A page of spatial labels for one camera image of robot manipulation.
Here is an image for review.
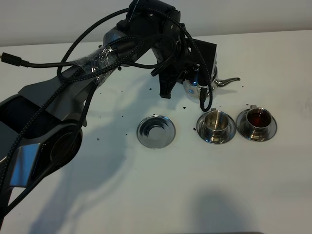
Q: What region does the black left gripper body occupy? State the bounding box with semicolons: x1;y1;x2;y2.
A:
151;36;195;77

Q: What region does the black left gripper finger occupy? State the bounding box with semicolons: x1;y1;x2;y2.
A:
158;71;181;98

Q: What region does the stainless steel teapot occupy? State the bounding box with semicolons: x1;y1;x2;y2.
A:
181;63;241;99

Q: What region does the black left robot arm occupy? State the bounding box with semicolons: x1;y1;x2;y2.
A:
0;0;189;217

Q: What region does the round steel teapot tray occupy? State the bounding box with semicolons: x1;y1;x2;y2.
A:
136;115;176;149

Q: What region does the left stainless steel teacup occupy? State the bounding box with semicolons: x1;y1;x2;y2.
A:
203;109;230;134

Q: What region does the stainless steel teacup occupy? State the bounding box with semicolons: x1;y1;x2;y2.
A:
203;109;230;134
246;106;273;132

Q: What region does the right stainless steel teacup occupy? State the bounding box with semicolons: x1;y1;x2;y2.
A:
246;106;273;132

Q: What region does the left steel saucer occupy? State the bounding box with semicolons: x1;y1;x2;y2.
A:
196;112;236;144

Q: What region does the steel saucer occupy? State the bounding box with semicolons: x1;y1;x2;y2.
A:
236;109;277;142
196;112;236;144

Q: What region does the right steel saucer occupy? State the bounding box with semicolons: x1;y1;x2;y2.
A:
236;109;277;142

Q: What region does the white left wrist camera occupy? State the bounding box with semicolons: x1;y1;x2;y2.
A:
187;39;217;86

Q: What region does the braided black left cable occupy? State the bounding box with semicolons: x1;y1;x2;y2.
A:
0;0;216;217

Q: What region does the loose black usb cable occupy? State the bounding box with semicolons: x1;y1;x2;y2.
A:
0;36;181;74

